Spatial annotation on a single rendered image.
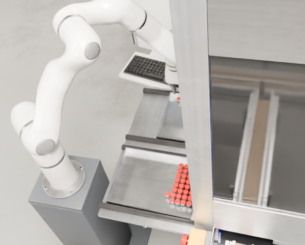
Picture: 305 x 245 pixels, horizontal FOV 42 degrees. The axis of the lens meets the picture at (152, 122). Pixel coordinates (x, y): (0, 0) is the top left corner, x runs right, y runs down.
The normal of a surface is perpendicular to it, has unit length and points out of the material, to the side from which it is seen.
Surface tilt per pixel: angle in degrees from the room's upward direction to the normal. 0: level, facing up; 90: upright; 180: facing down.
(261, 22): 90
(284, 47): 90
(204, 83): 90
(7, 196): 0
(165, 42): 52
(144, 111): 0
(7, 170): 0
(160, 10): 90
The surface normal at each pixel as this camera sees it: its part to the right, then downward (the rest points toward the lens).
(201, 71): -0.26, 0.78
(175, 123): -0.13, -0.61
